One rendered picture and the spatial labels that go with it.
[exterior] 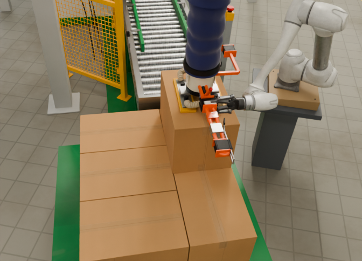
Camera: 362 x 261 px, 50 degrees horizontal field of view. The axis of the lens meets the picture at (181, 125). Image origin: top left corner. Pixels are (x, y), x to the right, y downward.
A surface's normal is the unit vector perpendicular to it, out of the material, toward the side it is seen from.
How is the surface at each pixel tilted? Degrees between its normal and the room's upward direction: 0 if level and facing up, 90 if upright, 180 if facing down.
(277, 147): 90
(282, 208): 0
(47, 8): 90
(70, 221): 0
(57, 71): 90
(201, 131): 90
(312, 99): 5
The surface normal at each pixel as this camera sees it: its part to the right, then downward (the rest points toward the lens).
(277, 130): -0.17, 0.66
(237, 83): 0.05, -0.73
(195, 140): 0.17, 0.68
